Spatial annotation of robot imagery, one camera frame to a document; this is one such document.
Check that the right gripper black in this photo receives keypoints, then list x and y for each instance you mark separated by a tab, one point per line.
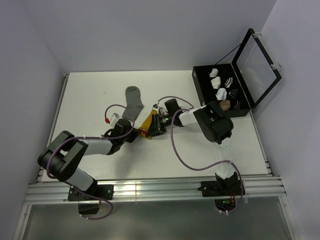
156	127

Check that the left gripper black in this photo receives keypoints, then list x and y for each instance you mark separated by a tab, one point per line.
134	133

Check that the yellow sock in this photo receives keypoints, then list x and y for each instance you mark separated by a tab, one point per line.
146	124

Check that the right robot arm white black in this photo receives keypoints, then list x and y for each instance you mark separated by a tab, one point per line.
214	124

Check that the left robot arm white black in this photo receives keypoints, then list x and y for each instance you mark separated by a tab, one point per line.
62	156

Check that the grey sock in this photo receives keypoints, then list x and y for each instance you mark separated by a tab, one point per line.
134	104

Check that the black storage box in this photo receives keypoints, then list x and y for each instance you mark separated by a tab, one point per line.
207	94

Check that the brown rolled sock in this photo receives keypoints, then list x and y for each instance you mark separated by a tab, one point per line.
225	105

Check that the white rolled sock lower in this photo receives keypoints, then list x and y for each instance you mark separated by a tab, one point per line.
221	94

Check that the white rolled sock upper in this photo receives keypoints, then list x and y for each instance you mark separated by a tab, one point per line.
216	82

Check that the dark colourful striped rolled sock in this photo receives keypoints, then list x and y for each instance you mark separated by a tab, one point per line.
235	104

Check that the black white striped rolled sock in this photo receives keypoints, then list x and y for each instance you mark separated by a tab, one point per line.
228	82

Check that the black electronics box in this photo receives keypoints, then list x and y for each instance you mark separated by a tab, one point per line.
88	208

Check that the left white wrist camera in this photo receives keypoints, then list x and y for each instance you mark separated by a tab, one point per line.
113	119

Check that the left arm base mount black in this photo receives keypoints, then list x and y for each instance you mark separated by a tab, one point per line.
101	191

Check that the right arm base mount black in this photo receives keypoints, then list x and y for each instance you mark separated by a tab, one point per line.
223	188

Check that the glass box lid black frame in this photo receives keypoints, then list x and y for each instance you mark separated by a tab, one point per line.
254	68

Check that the aluminium frame rail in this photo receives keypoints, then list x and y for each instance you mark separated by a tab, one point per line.
142	190

